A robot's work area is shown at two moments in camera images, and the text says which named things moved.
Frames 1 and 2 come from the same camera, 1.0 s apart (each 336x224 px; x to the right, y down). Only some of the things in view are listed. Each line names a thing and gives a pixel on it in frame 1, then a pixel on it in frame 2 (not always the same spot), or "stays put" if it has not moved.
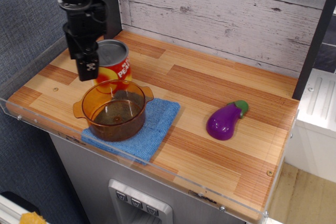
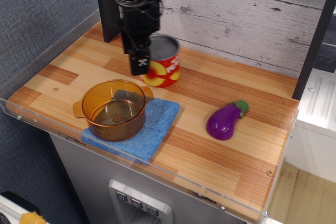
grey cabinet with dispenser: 113,189 stays put
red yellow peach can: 115,73 → 164,66
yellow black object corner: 14,210 stays put
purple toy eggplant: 221,123 stays put
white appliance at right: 312,147 stays put
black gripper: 86,23 → 140,14
